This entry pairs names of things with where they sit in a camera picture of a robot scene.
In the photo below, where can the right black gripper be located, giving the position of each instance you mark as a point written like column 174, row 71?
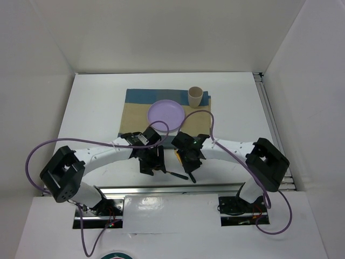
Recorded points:
column 188, row 167

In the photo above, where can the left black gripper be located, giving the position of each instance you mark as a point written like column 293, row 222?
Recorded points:
column 158, row 161

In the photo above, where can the gold knife green handle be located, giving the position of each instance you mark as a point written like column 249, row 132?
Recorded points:
column 192, row 178

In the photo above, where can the gold fork green handle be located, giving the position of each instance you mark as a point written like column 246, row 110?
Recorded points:
column 172, row 173

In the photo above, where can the blue tan checked placemat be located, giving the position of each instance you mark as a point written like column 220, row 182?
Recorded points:
column 137, row 104

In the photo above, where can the purple plate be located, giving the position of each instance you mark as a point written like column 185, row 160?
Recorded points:
column 169, row 111

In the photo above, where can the beige paper cup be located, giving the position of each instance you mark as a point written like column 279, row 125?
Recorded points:
column 195, row 95

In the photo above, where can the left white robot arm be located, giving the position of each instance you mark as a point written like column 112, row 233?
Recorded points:
column 64, row 172

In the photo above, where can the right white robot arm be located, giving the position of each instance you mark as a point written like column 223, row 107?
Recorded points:
column 266, row 165

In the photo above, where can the green round sticker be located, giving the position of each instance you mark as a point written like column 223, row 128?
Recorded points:
column 116, row 255

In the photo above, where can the aluminium front rail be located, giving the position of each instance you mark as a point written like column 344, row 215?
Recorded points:
column 173, row 189

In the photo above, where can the aluminium rail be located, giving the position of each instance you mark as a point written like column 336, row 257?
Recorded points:
column 173, row 189
column 288, row 181

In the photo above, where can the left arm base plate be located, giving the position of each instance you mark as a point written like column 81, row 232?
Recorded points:
column 111, row 215

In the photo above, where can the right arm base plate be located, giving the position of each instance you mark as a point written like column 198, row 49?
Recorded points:
column 237, row 212

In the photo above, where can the aluminium right side rail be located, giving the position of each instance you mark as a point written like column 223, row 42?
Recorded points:
column 288, row 181

